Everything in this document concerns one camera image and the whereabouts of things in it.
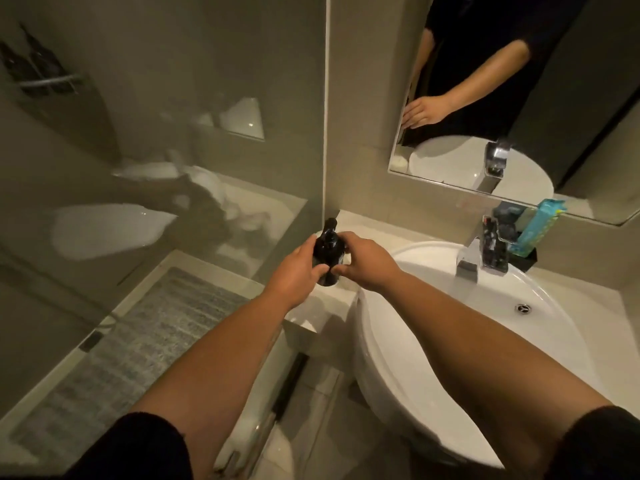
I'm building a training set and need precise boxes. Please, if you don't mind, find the person's left hand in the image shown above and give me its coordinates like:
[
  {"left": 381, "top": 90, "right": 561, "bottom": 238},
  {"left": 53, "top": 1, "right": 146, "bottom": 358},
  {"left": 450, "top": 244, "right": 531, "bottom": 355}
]
[{"left": 263, "top": 235, "right": 331, "bottom": 312}]

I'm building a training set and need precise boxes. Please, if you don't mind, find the grey shower floor mat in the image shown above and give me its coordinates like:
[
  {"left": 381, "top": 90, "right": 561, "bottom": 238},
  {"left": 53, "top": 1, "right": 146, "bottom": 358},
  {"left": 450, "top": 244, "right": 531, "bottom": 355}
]
[{"left": 10, "top": 267, "right": 251, "bottom": 463}]

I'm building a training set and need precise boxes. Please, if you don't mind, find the white round wash basin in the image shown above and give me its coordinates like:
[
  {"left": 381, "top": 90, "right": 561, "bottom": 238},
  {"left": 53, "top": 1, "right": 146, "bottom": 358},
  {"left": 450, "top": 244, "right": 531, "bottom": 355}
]
[{"left": 351, "top": 241, "right": 599, "bottom": 469}]

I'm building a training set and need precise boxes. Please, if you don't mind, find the person's right hand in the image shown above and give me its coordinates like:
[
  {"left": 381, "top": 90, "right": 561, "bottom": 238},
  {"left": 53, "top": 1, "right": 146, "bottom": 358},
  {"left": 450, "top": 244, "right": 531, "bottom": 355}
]
[{"left": 331, "top": 231, "right": 404, "bottom": 294}]

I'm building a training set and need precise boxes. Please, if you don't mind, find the dark pump soap bottle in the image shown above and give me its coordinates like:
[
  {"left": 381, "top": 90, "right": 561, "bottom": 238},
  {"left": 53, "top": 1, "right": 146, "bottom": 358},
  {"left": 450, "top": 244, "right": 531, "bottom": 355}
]
[{"left": 312, "top": 218, "right": 346, "bottom": 287}]

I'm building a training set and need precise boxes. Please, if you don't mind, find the glass shower screen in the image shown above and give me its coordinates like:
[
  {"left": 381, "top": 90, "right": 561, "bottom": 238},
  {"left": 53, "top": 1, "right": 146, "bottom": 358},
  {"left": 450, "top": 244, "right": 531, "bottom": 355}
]
[{"left": 0, "top": 0, "right": 332, "bottom": 420}]

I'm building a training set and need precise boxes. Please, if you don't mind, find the person's left forearm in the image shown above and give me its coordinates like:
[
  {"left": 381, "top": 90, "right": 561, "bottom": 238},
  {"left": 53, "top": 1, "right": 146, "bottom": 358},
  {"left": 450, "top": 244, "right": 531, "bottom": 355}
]
[{"left": 127, "top": 290, "right": 293, "bottom": 480}]

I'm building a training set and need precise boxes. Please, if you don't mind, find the person's right forearm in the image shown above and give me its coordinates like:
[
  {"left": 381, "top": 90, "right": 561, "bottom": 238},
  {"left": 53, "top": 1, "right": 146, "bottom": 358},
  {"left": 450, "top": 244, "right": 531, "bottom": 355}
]
[{"left": 367, "top": 272, "right": 615, "bottom": 480}]

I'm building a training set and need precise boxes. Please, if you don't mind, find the black amenity tray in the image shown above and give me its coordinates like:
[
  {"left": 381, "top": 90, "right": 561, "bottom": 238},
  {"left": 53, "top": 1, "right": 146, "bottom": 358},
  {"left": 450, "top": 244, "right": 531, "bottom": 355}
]
[{"left": 506, "top": 247, "right": 539, "bottom": 274}]

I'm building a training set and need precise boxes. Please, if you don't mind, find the chrome basin faucet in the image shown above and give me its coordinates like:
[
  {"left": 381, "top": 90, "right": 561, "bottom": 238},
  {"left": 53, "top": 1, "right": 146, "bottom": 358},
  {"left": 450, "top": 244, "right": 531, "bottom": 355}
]
[{"left": 455, "top": 215, "right": 510, "bottom": 283}]

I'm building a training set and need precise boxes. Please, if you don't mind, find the wall mirror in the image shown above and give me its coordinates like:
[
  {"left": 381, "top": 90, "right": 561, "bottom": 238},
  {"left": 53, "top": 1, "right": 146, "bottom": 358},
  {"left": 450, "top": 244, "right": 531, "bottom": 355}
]
[{"left": 388, "top": 0, "right": 640, "bottom": 227}]

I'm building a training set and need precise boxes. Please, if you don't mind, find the teal wrapped packet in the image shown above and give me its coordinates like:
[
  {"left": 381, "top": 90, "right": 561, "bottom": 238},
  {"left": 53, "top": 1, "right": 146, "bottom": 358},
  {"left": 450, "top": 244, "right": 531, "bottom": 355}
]
[{"left": 509, "top": 198, "right": 568, "bottom": 259}]

